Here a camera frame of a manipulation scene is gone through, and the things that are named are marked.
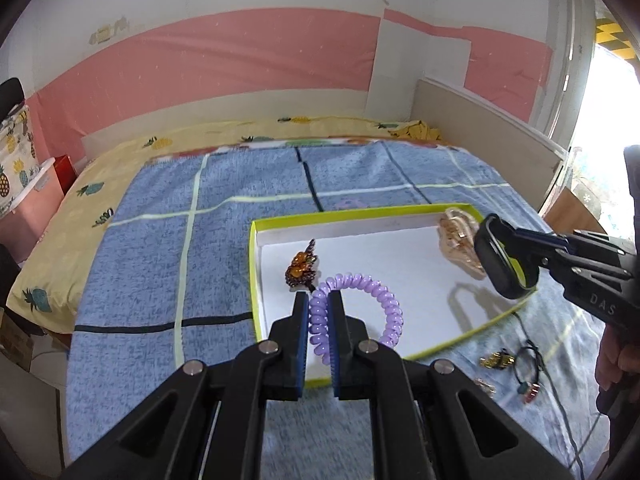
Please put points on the yellow-green shallow cardboard box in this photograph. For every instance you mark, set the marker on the yellow-green shallow cardboard box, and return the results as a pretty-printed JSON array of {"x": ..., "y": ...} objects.
[{"x": 400, "y": 280}]

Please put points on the red box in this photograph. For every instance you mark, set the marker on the red box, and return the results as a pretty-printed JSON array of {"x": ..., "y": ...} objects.
[{"x": 65, "y": 172}]

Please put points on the amber brown beaded hair clip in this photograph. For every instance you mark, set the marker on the amber brown beaded hair clip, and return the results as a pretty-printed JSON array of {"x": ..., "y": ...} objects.
[{"x": 300, "y": 265}]

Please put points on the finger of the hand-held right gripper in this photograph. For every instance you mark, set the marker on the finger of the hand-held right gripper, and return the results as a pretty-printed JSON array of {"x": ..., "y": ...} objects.
[
  {"x": 540, "y": 238},
  {"x": 552, "y": 263}
]

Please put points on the small gold hair pin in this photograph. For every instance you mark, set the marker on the small gold hair pin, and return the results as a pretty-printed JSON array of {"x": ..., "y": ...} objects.
[{"x": 484, "y": 385}]

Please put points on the blue plaid blanket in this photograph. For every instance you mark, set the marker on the blue plaid blanket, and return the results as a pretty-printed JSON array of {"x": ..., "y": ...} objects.
[{"x": 150, "y": 270}]

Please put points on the pineapple print storage bag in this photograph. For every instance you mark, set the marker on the pineapple print storage bag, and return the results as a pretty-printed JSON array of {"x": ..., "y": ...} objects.
[{"x": 15, "y": 170}]

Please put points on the beige translucent claw clip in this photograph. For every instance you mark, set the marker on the beige translucent claw clip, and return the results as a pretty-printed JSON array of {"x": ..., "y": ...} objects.
[{"x": 457, "y": 245}]

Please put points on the beige bed headboard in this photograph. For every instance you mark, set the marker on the beige bed headboard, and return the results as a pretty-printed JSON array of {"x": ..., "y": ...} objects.
[{"x": 490, "y": 140}]

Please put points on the person's right hand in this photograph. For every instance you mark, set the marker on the person's right hand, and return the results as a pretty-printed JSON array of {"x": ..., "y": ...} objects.
[{"x": 617, "y": 357}]

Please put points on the black wrist band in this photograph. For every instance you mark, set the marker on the black wrist band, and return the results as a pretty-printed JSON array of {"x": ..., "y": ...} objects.
[{"x": 492, "y": 270}]

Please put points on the pink plastic storage box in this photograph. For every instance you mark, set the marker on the pink plastic storage box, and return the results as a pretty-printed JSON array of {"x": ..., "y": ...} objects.
[{"x": 20, "y": 230}]

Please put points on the black bag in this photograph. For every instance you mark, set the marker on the black bag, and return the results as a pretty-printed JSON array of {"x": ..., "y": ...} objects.
[{"x": 10, "y": 95}]

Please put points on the yellow pineapple print bed sheet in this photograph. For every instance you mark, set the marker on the yellow pineapple print bed sheet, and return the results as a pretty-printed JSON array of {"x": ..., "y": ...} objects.
[{"x": 75, "y": 220}]

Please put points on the yellow black striped tape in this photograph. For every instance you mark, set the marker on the yellow black striped tape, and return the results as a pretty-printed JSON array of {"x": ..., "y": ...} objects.
[{"x": 615, "y": 37}]

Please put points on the wooden board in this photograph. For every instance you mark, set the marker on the wooden board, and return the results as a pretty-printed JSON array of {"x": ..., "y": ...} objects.
[{"x": 570, "y": 210}]

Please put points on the small gold hair clip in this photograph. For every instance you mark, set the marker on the small gold hair clip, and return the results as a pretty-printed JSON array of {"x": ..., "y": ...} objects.
[{"x": 497, "y": 360}]

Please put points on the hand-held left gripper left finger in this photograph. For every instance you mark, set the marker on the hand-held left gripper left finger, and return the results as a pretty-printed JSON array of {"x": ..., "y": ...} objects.
[{"x": 300, "y": 345}]

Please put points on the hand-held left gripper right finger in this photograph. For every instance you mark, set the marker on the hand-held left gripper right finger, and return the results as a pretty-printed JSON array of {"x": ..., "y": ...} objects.
[{"x": 336, "y": 347}]

